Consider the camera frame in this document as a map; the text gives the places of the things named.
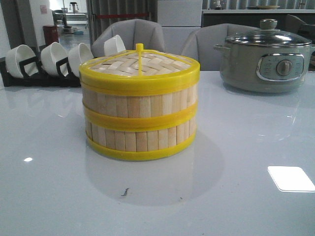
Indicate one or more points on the bamboo steamer drawer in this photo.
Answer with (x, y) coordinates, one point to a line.
(143, 145)
(139, 113)

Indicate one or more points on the woven bamboo steamer lid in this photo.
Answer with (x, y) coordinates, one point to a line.
(139, 72)

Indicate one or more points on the white bowl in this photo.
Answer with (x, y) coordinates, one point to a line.
(50, 55)
(78, 55)
(16, 55)
(113, 46)

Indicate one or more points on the grey-green electric pot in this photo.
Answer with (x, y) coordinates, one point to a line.
(262, 68)

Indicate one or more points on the black dish rack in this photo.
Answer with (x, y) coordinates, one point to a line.
(34, 75)

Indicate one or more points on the red trash bin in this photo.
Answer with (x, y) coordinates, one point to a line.
(50, 34)

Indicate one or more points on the glass pot lid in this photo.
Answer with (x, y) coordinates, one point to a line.
(268, 35)

